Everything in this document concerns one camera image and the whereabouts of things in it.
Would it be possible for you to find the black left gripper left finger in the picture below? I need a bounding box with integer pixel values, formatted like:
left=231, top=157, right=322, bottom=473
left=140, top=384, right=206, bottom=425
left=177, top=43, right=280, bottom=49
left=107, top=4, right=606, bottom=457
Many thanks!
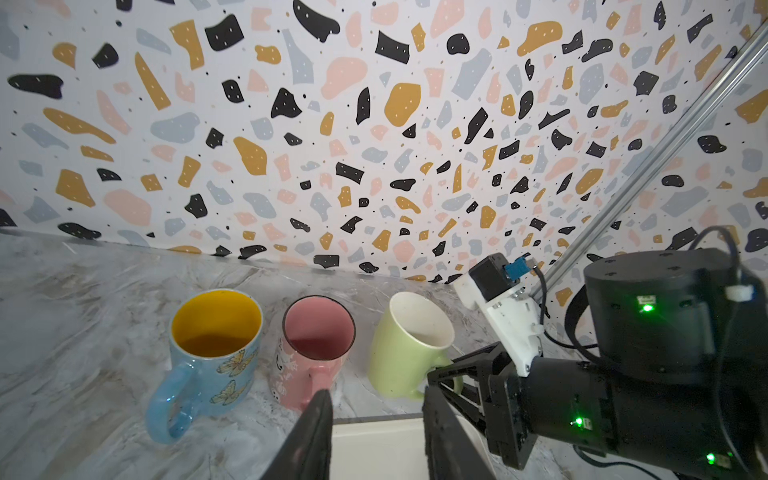
left=261, top=389, right=333, bottom=480

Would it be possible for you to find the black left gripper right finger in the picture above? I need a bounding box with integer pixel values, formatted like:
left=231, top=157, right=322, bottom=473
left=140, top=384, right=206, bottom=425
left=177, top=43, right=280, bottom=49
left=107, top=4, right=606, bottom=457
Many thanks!
left=422, top=386, right=495, bottom=480

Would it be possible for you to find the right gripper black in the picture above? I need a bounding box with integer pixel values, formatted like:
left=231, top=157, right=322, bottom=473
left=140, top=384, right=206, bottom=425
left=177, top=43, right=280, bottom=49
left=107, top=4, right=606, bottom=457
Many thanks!
left=427, top=343, right=606, bottom=470

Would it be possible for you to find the light green mug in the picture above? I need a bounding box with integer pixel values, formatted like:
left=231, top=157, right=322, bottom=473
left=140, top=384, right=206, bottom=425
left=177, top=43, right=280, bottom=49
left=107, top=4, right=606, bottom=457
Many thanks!
left=368, top=291, right=455, bottom=401

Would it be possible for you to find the pink patterned mug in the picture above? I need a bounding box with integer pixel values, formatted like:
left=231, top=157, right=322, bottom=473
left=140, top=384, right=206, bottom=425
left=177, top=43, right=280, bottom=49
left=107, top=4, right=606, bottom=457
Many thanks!
left=270, top=295, right=356, bottom=411

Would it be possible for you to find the blue butterfly mug yellow inside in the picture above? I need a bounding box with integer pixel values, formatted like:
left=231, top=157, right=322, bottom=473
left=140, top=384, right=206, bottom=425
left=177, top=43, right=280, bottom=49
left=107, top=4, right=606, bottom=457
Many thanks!
left=145, top=289, right=264, bottom=444

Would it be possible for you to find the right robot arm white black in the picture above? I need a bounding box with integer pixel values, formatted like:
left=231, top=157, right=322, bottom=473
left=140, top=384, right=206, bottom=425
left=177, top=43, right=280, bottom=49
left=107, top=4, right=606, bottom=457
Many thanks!
left=422, top=234, right=767, bottom=479

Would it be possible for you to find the beige rectangular tray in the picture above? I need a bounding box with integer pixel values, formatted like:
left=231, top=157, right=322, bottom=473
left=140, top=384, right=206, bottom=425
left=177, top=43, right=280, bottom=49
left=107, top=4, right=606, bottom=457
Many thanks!
left=328, top=413, right=481, bottom=480

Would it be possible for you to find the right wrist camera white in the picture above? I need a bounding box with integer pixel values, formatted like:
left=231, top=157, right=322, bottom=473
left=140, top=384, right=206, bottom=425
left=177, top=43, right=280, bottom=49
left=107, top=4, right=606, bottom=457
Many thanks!
left=452, top=253, right=544, bottom=377

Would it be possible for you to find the aluminium corner post right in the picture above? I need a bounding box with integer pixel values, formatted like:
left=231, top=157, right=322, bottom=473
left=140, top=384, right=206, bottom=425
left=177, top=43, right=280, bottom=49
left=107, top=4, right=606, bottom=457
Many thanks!
left=545, top=23, right=767, bottom=287

